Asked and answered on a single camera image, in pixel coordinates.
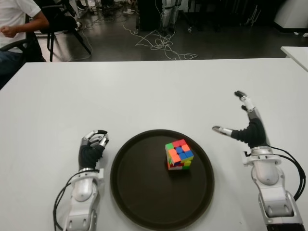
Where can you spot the white cabinet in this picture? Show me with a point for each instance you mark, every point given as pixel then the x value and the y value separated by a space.
pixel 293 14

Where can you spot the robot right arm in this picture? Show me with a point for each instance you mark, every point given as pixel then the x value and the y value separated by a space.
pixel 269 173

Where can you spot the white side table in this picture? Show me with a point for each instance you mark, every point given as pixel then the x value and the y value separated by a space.
pixel 298 54

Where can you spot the black cabinet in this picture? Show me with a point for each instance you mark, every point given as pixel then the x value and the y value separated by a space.
pixel 149 14

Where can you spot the multicoloured Rubik's cube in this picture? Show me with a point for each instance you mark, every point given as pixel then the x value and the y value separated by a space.
pixel 179 154

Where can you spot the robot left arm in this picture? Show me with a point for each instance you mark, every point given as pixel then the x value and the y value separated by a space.
pixel 84 190

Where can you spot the black office chair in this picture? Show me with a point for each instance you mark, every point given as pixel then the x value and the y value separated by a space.
pixel 60 21
pixel 33 48

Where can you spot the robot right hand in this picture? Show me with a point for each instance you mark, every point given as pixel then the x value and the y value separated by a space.
pixel 257 134

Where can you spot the white power strip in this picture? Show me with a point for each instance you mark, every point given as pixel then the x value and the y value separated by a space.
pixel 128 11

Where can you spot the person in white shirt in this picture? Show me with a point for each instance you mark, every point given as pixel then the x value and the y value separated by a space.
pixel 14 14

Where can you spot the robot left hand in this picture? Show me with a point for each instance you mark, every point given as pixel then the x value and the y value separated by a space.
pixel 90 154

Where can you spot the dark round plate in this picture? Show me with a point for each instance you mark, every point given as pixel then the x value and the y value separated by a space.
pixel 144 192

